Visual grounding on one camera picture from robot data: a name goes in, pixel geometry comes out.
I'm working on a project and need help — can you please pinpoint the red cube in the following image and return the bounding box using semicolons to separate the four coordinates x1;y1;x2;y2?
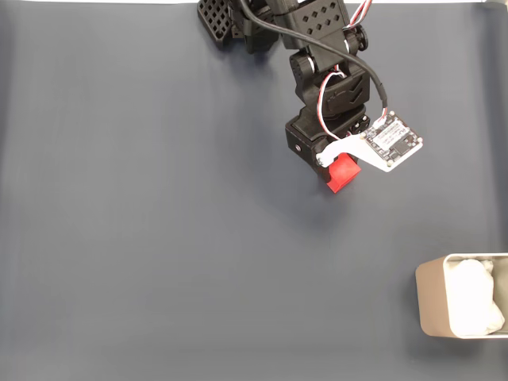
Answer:
325;153;362;194

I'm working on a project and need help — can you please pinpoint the beige plastic box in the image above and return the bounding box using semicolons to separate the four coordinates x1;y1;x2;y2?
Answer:
415;252;508;340

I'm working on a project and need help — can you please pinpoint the dark blue table mat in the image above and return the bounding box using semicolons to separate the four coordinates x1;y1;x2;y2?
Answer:
0;2;508;381

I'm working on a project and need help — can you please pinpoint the white crumpled paper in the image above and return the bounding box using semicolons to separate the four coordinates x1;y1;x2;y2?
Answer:
446;257;507;337

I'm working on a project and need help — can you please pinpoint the red white servo wire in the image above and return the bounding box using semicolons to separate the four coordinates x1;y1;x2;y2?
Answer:
318;70;347;142
344;0;374;31

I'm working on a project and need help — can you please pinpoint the white camera board with mount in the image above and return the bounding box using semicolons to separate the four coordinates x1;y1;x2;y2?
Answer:
316;112;424;173

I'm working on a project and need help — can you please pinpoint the black camera cable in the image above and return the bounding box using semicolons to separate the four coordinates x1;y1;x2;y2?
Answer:
237;0;391;120

